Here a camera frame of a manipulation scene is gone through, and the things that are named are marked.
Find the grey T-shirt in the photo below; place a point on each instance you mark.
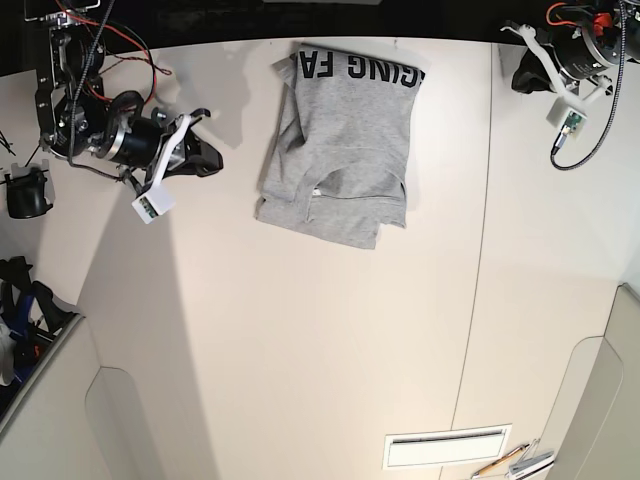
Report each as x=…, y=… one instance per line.
x=337, y=170

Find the black and blue tools pile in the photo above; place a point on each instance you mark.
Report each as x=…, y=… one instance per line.
x=30, y=320

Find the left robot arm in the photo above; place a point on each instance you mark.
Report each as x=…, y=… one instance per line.
x=562, y=16

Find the white rectangular slot plate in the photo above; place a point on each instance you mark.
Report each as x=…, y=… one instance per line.
x=445, y=448

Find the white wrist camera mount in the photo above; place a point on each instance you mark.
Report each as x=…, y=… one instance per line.
x=568, y=120
x=153, y=203

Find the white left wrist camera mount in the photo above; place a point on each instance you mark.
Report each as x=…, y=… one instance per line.
x=568, y=120

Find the black cable ties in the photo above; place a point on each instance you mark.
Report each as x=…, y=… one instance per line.
x=8, y=146

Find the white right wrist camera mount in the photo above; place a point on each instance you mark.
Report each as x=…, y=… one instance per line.
x=153, y=203

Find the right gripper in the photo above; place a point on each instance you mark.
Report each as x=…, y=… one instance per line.
x=135, y=144

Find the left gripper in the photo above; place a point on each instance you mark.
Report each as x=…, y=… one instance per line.
x=570, y=64

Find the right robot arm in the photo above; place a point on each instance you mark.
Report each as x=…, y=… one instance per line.
x=70, y=55

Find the wooden pencil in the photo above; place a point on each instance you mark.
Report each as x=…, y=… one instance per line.
x=500, y=461

